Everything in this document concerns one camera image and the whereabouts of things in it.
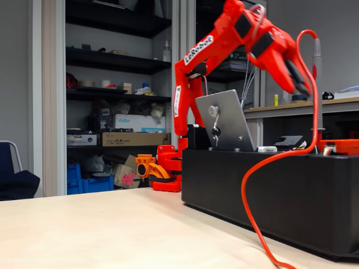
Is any grey test probe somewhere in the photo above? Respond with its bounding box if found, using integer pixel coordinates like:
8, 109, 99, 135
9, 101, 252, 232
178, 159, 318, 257
310, 38, 326, 149

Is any grey hinged door panel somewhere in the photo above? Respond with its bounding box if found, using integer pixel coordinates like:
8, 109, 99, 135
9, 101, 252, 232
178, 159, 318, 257
195, 89, 256, 152

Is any red cable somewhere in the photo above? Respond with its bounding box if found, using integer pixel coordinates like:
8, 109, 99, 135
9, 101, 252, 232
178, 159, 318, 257
241, 29, 320, 269

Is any wooden top desk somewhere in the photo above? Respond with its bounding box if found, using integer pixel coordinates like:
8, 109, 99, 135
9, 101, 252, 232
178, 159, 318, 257
243, 96, 359, 149

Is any stack of papers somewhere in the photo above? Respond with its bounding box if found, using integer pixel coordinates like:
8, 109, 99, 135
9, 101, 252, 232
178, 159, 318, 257
335, 85, 359, 99

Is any red display module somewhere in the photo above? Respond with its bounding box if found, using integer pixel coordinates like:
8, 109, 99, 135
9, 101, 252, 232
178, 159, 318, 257
319, 139, 359, 155

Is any black corner block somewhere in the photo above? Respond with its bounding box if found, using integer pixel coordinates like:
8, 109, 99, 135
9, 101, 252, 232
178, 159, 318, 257
187, 124, 211, 151

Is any clear plastic bottle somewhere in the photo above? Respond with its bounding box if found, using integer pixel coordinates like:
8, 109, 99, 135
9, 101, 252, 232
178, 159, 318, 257
162, 40, 172, 62

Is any black task board box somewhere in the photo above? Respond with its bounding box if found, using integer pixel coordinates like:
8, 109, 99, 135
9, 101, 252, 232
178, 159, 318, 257
181, 148, 359, 260

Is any white Weller box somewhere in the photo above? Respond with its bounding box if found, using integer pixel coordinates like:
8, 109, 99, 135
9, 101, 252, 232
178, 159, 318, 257
112, 113, 166, 133

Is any small wooden box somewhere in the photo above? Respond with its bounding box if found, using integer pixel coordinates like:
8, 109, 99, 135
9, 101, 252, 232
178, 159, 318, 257
117, 82, 132, 95

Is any long brown cardboard box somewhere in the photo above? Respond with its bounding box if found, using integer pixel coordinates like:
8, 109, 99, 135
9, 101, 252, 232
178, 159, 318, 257
101, 132, 172, 147

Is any cardboard box with pink sticker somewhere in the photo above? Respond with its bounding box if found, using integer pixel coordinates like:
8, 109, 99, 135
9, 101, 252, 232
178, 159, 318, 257
113, 164, 141, 189

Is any red shelf object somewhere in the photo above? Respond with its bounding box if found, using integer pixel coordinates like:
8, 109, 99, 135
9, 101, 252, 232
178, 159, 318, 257
66, 72, 79, 89

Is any flat white box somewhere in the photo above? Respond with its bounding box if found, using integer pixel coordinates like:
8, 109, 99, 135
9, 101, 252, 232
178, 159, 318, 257
66, 133, 101, 146

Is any blue plastic crate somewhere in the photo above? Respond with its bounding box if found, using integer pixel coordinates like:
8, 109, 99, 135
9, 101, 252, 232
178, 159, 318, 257
66, 164, 82, 196
81, 175, 114, 194

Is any black cable post bracket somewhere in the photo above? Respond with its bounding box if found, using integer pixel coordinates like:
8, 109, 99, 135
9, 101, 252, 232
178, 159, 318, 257
273, 135, 308, 151

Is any white cable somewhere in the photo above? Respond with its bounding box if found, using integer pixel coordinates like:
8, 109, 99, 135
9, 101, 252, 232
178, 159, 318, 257
212, 114, 221, 146

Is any blue chair with metal frame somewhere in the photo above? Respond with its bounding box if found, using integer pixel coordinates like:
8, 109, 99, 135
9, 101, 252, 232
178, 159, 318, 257
0, 140, 23, 174

